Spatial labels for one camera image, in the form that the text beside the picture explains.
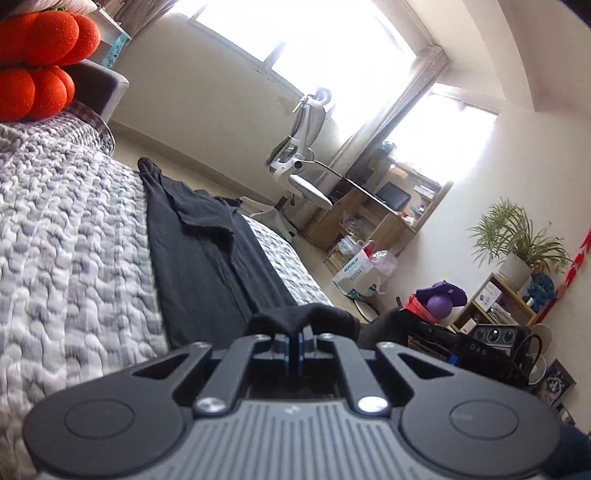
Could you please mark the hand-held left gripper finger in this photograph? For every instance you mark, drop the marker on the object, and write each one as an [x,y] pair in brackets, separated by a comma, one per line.
[290,350]
[301,350]

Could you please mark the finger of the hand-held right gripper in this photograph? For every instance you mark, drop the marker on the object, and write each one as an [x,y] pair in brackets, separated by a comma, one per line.
[455,359]

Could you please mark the black garment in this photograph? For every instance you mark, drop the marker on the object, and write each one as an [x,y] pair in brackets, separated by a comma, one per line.
[198,258]

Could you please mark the white fan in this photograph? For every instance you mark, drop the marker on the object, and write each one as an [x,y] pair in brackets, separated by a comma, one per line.
[540,369]

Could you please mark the purple ball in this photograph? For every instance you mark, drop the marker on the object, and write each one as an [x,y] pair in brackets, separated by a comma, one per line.
[438,307]

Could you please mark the wooden shelf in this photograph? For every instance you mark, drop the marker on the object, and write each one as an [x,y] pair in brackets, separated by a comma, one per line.
[512,300]

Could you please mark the red bag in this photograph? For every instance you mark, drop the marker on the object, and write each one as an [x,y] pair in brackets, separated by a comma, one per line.
[415,304]

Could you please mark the purple hat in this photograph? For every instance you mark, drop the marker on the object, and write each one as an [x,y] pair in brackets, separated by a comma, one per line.
[443,290]

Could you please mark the white round disc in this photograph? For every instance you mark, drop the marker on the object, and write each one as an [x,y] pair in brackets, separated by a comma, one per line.
[364,309]

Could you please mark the blue figurine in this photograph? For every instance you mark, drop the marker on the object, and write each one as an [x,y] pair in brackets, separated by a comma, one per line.
[540,286]

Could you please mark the white paper shopping bag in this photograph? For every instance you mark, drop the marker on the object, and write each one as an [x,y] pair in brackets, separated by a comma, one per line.
[358,272]

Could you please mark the clear plastic bag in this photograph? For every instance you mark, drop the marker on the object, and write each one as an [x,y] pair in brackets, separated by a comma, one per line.
[385,261]

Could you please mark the potted green plant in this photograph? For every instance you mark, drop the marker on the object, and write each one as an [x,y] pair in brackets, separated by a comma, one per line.
[517,230]

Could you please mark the wooden desk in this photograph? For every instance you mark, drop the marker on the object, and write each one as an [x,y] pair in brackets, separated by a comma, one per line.
[392,226]

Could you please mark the white office chair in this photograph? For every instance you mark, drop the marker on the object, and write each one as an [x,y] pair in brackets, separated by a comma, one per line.
[300,134]

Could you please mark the window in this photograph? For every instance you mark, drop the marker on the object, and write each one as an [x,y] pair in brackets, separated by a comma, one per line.
[438,134]
[332,41]

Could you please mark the grey patterned quilt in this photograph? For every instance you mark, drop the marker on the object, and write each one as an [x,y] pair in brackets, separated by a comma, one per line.
[69,230]

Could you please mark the grey curtain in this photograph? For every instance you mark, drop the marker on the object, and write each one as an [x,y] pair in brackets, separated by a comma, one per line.
[392,106]
[138,9]

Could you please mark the grey sofa armrest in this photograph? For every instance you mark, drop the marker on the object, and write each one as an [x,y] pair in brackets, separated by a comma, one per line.
[101,87]

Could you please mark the blue printed cloth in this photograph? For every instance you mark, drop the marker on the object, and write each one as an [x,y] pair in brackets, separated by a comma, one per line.
[115,50]

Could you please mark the white bookshelf desk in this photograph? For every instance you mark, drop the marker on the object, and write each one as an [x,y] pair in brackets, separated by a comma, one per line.
[108,21]

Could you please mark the orange flower cushion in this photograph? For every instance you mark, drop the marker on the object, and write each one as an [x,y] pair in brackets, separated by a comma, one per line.
[41,41]

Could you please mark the white pillow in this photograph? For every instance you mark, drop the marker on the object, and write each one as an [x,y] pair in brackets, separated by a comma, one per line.
[78,5]

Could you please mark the picture frame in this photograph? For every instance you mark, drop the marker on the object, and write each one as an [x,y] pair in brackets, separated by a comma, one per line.
[556,383]

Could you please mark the red wall decoration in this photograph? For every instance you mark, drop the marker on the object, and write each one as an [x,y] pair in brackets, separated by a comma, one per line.
[577,261]

